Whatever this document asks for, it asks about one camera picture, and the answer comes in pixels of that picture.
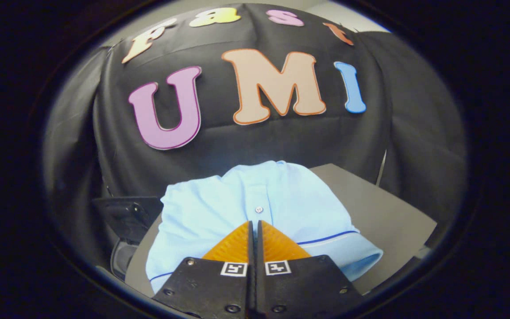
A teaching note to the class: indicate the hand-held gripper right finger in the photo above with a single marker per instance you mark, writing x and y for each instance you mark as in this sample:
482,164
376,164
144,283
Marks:
299,288

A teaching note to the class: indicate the white cabinet with grey top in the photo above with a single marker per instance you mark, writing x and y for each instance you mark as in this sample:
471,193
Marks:
383,221

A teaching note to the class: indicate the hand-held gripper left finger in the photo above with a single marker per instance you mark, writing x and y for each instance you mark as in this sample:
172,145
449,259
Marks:
210,288

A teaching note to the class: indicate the light blue shirt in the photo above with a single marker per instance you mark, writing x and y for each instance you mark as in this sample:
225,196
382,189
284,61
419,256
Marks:
219,208

